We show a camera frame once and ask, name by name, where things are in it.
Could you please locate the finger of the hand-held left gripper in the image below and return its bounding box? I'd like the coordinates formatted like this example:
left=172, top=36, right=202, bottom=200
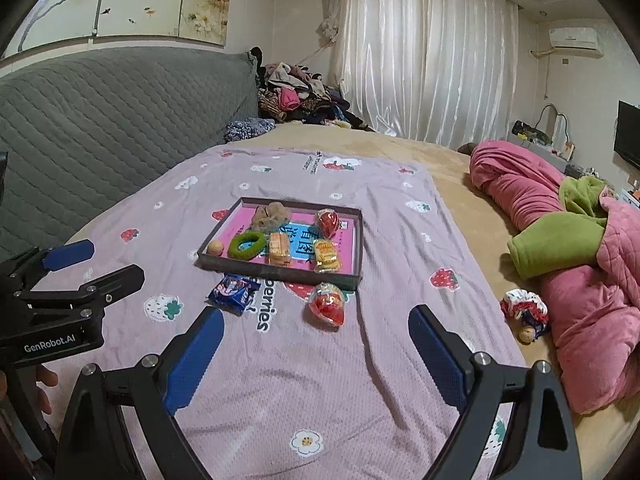
left=0, top=240, right=96, bottom=293
left=15, top=265, right=146, bottom=318

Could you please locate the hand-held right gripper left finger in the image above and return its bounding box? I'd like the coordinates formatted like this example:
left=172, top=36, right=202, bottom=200
left=50, top=306, right=226, bottom=480

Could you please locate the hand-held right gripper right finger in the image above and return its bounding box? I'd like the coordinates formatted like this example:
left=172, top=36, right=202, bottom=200
left=408, top=305, right=583, bottom=480

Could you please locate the blue cookie packet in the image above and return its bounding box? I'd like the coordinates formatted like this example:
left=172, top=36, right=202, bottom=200
left=206, top=273, right=261, bottom=316

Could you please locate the green fuzzy scrunchie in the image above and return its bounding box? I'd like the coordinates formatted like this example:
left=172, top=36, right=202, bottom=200
left=228, top=232, right=266, bottom=261

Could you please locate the red egg toy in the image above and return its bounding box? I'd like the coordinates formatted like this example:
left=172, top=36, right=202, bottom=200
left=315, top=208, right=343, bottom=238
left=306, top=282, right=349, bottom=330

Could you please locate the dark cardboard box tray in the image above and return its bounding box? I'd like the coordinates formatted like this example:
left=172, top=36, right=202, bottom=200
left=196, top=197, right=364, bottom=292

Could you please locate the clear-wrapped yellow cake packet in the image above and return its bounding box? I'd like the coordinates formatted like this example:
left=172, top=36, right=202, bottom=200
left=267, top=232, right=293, bottom=267

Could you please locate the red label yellow cake packet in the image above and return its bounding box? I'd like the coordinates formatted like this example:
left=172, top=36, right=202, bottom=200
left=312, top=238, right=343, bottom=275

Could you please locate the person's left hand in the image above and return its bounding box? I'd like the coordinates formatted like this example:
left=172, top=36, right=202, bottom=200
left=35, top=364, right=61, bottom=416

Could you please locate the small doll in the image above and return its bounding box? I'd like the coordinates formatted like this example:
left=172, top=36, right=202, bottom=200
left=501, top=289, right=551, bottom=345

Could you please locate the lilac strawberry print blanket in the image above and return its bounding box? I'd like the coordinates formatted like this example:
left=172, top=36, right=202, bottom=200
left=30, top=147, right=531, bottom=480

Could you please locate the grey quilted headboard cover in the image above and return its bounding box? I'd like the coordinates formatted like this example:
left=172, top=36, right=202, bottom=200
left=0, top=45, right=258, bottom=261

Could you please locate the beige scrunchie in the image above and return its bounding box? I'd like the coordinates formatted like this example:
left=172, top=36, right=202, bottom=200
left=250, top=201, right=291, bottom=233

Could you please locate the pink quilt with green lining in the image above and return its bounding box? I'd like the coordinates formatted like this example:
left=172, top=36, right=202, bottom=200
left=467, top=140, right=640, bottom=416

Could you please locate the beige bed sheet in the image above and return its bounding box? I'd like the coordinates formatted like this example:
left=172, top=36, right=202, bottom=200
left=220, top=122, right=640, bottom=480

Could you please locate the dark floral cloth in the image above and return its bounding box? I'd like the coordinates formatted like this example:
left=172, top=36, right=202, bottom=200
left=223, top=117, right=277, bottom=143

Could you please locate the white dresser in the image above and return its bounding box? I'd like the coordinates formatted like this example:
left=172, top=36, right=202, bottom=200
left=510, top=120, right=586, bottom=176

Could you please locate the arched mirror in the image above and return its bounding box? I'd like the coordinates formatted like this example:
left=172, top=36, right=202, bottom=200
left=535, top=104, right=571, bottom=146

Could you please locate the pile of clothes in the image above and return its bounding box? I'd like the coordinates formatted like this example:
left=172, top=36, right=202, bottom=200
left=255, top=47, right=373, bottom=128

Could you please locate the black television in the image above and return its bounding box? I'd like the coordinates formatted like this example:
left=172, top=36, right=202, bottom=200
left=614, top=100, right=640, bottom=171

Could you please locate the white curtain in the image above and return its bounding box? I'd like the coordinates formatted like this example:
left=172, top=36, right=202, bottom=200
left=330, top=0, right=521, bottom=148

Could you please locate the white air conditioner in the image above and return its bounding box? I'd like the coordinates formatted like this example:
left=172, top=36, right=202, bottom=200
left=547, top=27, right=603, bottom=56

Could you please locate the floral wall painting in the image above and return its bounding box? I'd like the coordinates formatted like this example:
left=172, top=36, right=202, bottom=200
left=0, top=0, right=233, bottom=58

